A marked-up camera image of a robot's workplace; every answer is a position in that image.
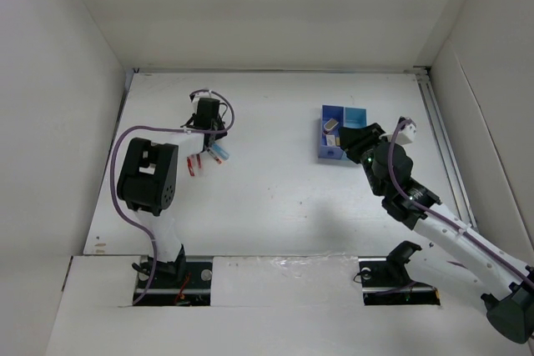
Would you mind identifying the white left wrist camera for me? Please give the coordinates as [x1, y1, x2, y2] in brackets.
[189, 88, 212, 103]

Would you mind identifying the aluminium rail right edge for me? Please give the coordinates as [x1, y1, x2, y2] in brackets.
[412, 68, 478, 231]

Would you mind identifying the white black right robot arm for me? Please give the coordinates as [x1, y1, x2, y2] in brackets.
[339, 118, 533, 344]

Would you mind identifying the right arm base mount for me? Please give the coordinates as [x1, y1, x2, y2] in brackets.
[353, 241, 441, 306]

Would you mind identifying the light blue correction tape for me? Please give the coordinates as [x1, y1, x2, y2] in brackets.
[211, 143, 229, 161]

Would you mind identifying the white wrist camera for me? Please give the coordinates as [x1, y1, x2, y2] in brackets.
[189, 88, 212, 103]
[395, 116, 417, 146]

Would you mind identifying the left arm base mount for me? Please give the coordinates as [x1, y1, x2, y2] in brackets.
[132, 248, 214, 307]

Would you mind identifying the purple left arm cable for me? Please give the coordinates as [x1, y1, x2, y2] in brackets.
[108, 88, 235, 305]

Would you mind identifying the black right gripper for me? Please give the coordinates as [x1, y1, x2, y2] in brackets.
[338, 123, 393, 196]

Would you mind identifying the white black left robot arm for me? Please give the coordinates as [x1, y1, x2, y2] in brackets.
[109, 93, 234, 287]

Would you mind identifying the white staples box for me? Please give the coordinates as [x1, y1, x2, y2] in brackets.
[325, 135, 336, 147]

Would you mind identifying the light blue storage bin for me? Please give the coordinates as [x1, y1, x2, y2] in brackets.
[338, 107, 367, 138]

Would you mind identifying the pink eraser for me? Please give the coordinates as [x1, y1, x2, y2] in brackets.
[323, 118, 339, 133]

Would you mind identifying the purple blue storage bin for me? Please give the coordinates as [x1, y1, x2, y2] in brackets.
[318, 105, 345, 160]

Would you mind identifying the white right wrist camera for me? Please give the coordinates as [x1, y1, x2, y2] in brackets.
[395, 116, 417, 146]

